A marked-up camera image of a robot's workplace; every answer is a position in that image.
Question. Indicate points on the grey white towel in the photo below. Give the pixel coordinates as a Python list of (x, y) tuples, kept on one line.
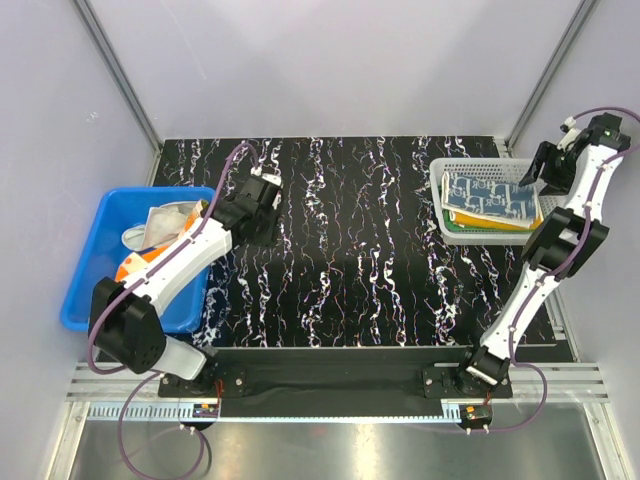
[(164, 224)]

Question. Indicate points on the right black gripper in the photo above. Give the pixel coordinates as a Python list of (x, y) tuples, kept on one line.
[(556, 186)]

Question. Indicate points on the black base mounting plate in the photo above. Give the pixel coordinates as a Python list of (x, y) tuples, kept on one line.
[(330, 380)]

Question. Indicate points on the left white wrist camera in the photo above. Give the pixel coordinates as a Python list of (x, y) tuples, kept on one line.
[(272, 179)]

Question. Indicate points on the cream orange patterned towel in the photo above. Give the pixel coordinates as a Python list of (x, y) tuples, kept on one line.
[(136, 261)]

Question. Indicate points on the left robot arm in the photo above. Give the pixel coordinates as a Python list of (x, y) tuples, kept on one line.
[(125, 330)]

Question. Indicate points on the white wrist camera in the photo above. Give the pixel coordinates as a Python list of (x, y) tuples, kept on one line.
[(571, 134), (272, 179)]

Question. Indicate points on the green microfiber towel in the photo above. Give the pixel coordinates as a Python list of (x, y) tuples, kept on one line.
[(447, 227)]

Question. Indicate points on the aluminium frame rail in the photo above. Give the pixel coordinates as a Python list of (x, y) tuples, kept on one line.
[(130, 397)]

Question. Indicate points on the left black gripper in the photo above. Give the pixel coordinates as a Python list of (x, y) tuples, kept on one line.
[(271, 234)]

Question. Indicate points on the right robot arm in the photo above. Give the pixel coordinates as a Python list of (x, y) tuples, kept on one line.
[(579, 168)]

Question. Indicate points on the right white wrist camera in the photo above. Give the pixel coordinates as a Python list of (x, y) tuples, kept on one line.
[(571, 134)]

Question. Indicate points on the blue white patterned towel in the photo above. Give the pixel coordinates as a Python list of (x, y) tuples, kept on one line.
[(490, 197)]

